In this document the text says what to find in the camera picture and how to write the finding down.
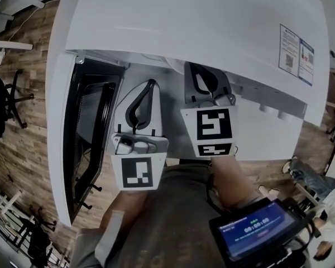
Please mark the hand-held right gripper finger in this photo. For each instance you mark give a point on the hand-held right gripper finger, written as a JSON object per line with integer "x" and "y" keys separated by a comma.
{"x": 189, "y": 85}
{"x": 222, "y": 82}

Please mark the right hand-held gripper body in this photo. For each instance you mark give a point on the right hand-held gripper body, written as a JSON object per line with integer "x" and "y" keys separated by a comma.
{"x": 212, "y": 127}

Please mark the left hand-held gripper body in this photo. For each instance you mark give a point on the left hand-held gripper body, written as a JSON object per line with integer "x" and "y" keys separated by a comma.
{"x": 141, "y": 166}

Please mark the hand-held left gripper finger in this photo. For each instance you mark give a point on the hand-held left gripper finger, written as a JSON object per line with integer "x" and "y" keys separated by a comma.
{"x": 124, "y": 107}
{"x": 156, "y": 113}

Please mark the white microwave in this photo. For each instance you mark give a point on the white microwave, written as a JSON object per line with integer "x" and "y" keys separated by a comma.
{"x": 184, "y": 18}

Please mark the person's right forearm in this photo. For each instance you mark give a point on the person's right forearm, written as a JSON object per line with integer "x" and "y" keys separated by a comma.
{"x": 231, "y": 183}

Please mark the person's left forearm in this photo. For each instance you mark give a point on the person's left forearm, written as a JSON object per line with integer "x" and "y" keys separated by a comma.
{"x": 125, "y": 208}

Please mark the white microwave knob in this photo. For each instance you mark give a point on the white microwave knob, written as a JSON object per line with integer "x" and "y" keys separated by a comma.
{"x": 265, "y": 108}
{"x": 284, "y": 115}

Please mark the white microwave door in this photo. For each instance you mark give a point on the white microwave door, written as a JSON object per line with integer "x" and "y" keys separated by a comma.
{"x": 60, "y": 138}

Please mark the person's grey shirt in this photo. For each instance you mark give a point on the person's grey shirt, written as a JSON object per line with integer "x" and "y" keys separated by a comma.
{"x": 173, "y": 211}

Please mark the white and blue sticker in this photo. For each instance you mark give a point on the white and blue sticker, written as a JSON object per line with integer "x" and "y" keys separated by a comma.
{"x": 289, "y": 49}

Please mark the blue bordered sticker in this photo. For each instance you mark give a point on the blue bordered sticker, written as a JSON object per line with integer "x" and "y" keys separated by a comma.
{"x": 306, "y": 63}

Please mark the black wrist screen device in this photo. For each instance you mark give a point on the black wrist screen device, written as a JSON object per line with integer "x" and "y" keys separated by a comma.
{"x": 254, "y": 227}

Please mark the black office chair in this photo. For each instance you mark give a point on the black office chair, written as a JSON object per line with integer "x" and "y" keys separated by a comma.
{"x": 0, "y": 105}

